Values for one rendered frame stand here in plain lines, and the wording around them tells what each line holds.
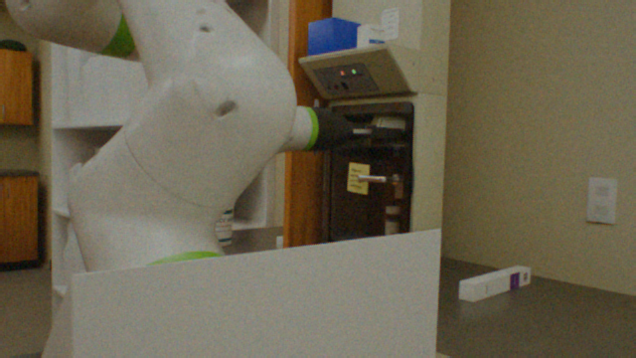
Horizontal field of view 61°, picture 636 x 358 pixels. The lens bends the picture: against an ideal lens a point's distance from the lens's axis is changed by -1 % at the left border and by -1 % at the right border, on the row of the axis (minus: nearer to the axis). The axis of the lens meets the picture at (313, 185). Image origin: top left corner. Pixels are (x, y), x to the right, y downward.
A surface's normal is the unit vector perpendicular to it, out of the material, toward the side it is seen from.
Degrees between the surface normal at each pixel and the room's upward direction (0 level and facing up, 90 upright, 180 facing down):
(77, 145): 90
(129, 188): 100
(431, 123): 90
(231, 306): 90
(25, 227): 90
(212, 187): 131
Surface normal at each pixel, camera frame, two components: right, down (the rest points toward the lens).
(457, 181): -0.77, 0.02
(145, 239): 0.05, -0.58
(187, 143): -0.17, 0.39
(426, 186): 0.64, 0.07
